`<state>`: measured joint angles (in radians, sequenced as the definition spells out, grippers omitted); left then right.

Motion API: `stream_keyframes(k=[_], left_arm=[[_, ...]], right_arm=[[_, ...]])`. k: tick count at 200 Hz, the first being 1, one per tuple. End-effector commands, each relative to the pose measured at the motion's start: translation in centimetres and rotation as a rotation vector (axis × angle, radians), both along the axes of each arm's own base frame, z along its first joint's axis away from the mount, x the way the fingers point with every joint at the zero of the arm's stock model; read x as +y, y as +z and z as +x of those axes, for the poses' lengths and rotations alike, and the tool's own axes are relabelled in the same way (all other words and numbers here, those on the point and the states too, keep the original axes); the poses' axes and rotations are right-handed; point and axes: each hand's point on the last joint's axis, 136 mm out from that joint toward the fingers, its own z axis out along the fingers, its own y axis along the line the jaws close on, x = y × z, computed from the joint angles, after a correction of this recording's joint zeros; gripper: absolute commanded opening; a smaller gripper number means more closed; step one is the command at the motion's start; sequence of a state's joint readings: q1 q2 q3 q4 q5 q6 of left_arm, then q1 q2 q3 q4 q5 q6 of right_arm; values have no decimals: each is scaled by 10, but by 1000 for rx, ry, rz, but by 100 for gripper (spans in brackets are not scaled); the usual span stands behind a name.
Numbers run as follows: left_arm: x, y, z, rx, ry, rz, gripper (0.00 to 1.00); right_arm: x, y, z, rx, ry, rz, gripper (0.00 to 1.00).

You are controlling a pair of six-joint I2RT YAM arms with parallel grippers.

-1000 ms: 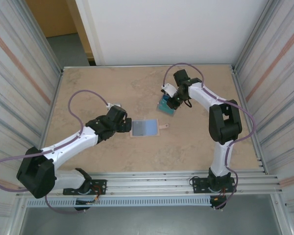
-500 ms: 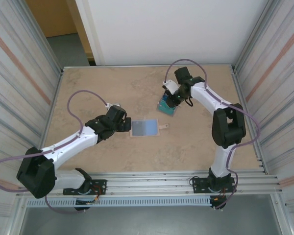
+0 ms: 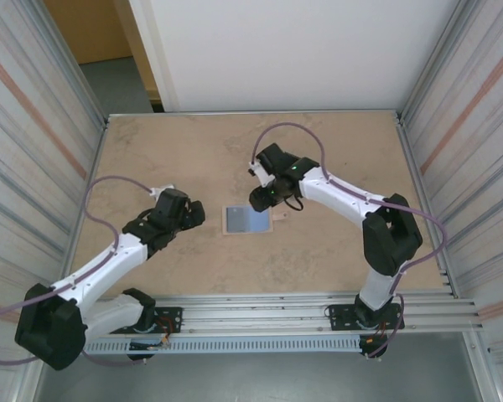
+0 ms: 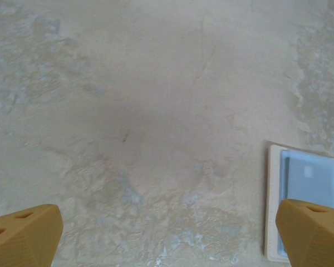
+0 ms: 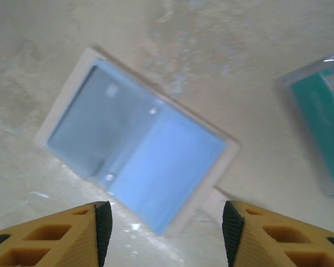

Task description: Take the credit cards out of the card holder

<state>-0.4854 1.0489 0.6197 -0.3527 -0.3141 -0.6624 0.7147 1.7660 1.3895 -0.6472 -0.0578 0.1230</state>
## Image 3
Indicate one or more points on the grey-blue pouch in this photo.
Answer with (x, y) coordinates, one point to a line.
(225, 222)

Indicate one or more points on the light blue credit card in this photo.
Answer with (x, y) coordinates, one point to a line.
(260, 222)

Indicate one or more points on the black mounting clamp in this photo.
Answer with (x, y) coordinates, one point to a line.
(140, 357)
(366, 348)

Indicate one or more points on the wooden door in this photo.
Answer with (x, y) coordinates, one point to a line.
(88, 29)

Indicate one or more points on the thin aluminium table edge rail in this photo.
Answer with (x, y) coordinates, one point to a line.
(251, 112)

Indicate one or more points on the aluminium table side rail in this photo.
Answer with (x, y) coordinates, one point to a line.
(415, 167)
(94, 167)

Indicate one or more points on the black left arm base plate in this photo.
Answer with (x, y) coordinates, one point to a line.
(174, 312)

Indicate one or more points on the aluminium rail beam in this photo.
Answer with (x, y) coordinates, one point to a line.
(255, 312)

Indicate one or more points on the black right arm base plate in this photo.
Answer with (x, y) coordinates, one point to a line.
(339, 318)

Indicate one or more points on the white door frame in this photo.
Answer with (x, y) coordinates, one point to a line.
(159, 63)

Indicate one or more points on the aluminium frame post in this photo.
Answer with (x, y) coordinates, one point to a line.
(73, 71)
(429, 71)

